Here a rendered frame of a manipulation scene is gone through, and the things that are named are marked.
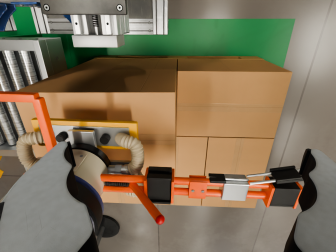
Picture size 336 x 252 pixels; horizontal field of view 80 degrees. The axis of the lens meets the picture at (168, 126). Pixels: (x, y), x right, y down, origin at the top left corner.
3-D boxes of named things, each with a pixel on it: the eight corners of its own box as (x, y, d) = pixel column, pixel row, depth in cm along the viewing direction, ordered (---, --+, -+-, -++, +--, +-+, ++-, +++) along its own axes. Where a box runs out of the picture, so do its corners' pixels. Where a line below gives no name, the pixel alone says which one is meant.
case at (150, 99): (81, 134, 127) (43, 177, 92) (65, 69, 109) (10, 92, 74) (176, 135, 124) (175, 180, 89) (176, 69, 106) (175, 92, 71)
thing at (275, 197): (259, 194, 62) (266, 207, 58) (265, 175, 59) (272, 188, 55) (287, 195, 62) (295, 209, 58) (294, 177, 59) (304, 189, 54)
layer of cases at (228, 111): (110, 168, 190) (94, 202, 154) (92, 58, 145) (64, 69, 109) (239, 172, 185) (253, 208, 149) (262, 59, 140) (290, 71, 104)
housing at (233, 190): (218, 189, 63) (221, 201, 59) (221, 172, 60) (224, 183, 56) (241, 190, 63) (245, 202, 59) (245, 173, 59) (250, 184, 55)
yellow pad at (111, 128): (42, 143, 70) (32, 151, 66) (33, 117, 66) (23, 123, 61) (139, 147, 69) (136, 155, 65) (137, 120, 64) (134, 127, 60)
